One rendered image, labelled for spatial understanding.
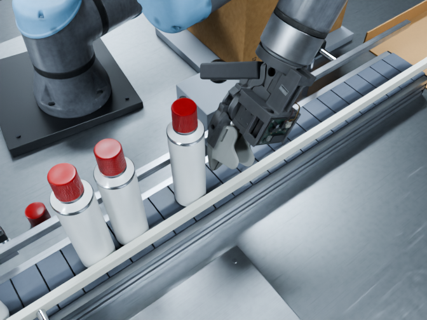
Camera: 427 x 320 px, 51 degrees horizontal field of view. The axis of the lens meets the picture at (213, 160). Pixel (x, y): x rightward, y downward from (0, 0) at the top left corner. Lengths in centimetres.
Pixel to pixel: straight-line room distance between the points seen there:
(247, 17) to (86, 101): 35
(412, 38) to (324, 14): 63
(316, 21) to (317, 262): 37
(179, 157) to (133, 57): 49
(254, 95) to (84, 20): 35
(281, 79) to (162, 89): 43
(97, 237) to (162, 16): 29
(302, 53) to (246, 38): 33
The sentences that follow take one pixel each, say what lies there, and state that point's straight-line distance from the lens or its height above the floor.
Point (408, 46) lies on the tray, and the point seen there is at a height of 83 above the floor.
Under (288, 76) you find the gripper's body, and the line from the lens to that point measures 58.
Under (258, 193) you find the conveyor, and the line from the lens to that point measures 74.
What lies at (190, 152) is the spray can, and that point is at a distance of 59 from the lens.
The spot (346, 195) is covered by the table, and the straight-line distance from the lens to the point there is 82.
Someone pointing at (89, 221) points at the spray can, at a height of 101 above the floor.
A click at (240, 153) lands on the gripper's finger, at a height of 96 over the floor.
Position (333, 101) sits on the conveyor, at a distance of 89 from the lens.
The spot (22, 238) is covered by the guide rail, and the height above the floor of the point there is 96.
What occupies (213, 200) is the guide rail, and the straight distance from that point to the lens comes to 68.
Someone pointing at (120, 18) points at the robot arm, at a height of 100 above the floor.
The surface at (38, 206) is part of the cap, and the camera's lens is 79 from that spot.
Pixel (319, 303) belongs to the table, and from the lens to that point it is 71.
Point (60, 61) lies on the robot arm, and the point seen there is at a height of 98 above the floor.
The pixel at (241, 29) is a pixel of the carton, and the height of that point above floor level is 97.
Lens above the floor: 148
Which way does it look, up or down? 52 degrees down
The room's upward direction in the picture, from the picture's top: straight up
